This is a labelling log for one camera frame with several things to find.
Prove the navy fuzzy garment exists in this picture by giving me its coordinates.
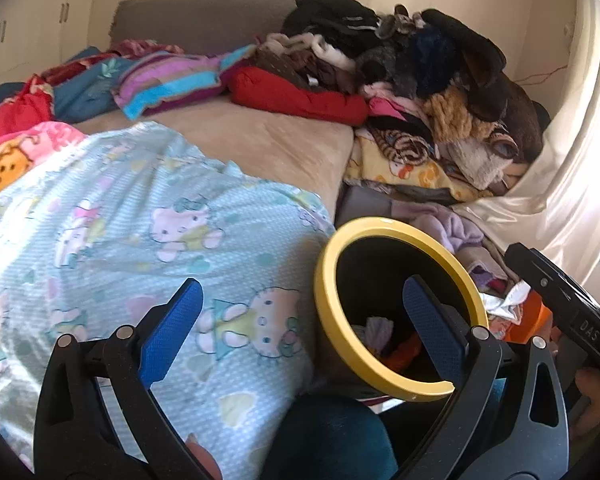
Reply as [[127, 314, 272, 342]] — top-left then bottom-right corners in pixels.
[[410, 30, 456, 91]]

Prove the grey bed headboard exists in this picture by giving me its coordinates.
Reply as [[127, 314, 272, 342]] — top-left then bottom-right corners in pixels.
[[109, 0, 306, 56]]

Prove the pink bear-print blanket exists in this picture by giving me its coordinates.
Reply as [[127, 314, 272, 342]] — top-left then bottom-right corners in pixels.
[[0, 121, 88, 206]]

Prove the tan fuzzy garment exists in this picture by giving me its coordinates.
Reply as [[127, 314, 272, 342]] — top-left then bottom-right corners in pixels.
[[422, 87, 496, 148]]

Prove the beige bed sheet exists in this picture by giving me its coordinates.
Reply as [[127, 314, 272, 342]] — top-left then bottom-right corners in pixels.
[[75, 100, 356, 221]]

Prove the dark brown garment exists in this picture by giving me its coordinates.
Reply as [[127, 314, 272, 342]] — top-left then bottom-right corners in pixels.
[[255, 47, 366, 96]]

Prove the yellow cartoon blanket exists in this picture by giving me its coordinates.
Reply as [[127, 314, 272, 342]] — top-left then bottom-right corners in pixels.
[[342, 127, 486, 206]]

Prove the yellow-rimmed trash bin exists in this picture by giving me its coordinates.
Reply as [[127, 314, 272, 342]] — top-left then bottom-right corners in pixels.
[[314, 217, 490, 403]]

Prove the lilac fleece cloth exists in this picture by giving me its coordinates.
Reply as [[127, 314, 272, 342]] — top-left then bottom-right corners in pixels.
[[400, 207, 486, 261]]

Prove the grey patterned scarf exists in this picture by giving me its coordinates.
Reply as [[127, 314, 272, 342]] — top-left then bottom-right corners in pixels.
[[375, 4, 426, 41]]

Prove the cream fleece garment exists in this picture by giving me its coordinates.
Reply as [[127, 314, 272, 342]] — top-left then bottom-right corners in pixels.
[[265, 32, 361, 73]]

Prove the striped purple pillow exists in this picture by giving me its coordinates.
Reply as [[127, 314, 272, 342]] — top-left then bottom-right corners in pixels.
[[111, 44, 258, 121]]

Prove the pink garment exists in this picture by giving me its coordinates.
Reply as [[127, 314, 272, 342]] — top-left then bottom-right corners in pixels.
[[365, 95, 416, 121]]

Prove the off-white fuzzy lining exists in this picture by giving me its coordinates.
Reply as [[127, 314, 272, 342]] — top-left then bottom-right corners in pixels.
[[450, 135, 526, 191]]

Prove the person's left hand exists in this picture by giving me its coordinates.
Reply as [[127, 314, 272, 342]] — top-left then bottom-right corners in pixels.
[[186, 434, 224, 480]]

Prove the cream curtain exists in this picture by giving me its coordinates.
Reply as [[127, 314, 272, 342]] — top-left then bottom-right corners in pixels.
[[452, 0, 600, 301]]

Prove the grey speckled garment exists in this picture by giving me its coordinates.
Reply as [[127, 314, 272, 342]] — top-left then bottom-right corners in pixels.
[[355, 42, 411, 81]]

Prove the light blue cat-print blanket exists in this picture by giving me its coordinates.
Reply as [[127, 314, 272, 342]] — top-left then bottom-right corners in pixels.
[[0, 122, 336, 480]]

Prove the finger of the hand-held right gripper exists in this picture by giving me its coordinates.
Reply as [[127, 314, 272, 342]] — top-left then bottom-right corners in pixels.
[[505, 242, 581, 313]]

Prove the red cushion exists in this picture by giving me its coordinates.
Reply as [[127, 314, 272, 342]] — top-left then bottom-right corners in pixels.
[[227, 65, 371, 126]]

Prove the orange cloth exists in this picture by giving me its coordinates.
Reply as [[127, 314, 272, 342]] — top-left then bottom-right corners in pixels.
[[500, 290, 553, 343]]

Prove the dark red floral blanket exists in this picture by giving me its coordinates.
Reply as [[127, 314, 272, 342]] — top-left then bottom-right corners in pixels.
[[40, 39, 186, 86]]

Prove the cream wardrobe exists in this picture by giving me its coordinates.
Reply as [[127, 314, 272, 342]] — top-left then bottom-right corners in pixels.
[[0, 0, 103, 96]]

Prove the blue floral quilt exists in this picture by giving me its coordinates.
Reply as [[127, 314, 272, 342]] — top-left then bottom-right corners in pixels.
[[0, 47, 136, 123]]

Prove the person's teal trouser leg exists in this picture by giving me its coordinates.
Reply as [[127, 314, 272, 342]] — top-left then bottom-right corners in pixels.
[[272, 395, 398, 480]]

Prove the black plush garment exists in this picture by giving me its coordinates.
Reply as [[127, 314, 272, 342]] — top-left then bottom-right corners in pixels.
[[422, 8, 508, 118]]

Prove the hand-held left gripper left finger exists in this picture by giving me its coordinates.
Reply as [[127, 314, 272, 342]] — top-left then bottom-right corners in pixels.
[[34, 278, 216, 480]]

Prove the brown plush coat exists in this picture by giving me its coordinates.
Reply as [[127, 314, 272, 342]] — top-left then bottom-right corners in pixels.
[[495, 67, 551, 163]]

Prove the thin wall cable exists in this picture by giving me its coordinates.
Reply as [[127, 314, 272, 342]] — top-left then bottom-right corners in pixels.
[[515, 62, 571, 88]]

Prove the person's right hand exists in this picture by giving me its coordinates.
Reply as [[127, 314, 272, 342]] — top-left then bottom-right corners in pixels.
[[575, 367, 600, 413]]

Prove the black jacket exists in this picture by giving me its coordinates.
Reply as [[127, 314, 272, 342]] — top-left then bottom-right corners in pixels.
[[280, 0, 381, 46]]

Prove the white patterned rag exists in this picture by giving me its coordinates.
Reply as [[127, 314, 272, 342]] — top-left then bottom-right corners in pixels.
[[480, 280, 531, 326]]

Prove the grey cloth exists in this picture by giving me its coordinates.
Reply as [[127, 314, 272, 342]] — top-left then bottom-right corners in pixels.
[[334, 185, 406, 231]]

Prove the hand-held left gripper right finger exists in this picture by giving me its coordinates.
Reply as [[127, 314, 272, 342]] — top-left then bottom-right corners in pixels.
[[395, 276, 571, 480]]

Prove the tiger-striped cloth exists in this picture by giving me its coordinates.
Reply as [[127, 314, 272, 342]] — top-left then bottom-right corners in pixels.
[[380, 127, 438, 163]]

